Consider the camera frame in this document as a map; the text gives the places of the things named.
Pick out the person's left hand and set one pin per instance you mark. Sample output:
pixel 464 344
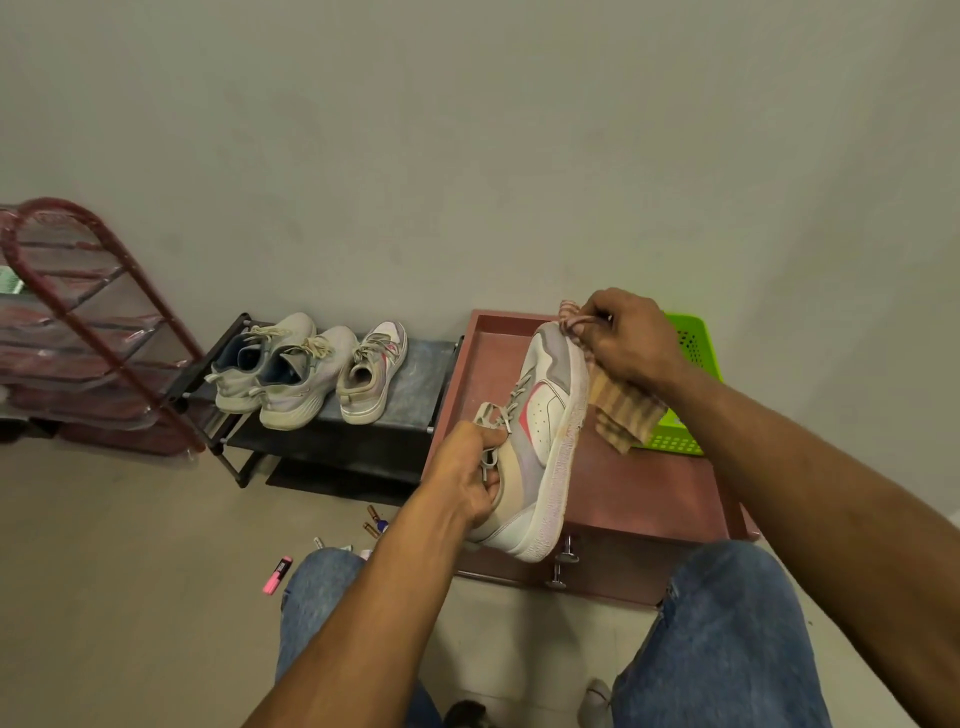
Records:
pixel 457 472

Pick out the person's right hand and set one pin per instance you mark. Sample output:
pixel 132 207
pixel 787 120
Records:
pixel 634 341

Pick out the striped yellow cleaning cloth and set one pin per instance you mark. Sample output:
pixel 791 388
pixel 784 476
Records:
pixel 622 412

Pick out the white pink sneaker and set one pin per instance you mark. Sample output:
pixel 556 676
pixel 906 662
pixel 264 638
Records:
pixel 367 394
pixel 547 420

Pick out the red-brown drawer cabinet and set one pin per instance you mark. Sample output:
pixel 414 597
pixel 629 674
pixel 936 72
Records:
pixel 637 487

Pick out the grey-blue sneaker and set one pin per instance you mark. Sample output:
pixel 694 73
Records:
pixel 330 356
pixel 296 328

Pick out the pink highlighter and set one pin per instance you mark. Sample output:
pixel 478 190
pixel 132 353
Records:
pixel 277 576

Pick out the person's left forearm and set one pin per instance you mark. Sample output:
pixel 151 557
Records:
pixel 367 630

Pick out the person's right forearm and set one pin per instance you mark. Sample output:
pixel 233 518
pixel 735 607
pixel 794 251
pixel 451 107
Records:
pixel 825 510

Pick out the person's grey slipper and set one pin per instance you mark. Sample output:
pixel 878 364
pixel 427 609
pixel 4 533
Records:
pixel 596 705

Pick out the person's right leg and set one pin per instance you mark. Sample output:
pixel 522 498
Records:
pixel 720 637

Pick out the green plastic basket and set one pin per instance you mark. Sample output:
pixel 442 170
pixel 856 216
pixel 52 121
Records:
pixel 701 345

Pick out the black shoe rack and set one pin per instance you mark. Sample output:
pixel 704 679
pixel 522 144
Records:
pixel 416 382

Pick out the black stool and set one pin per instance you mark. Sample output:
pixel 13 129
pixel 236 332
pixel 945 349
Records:
pixel 465 715

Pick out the red metal rack plastic-wrapped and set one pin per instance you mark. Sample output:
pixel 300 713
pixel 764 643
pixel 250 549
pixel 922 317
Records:
pixel 75 352

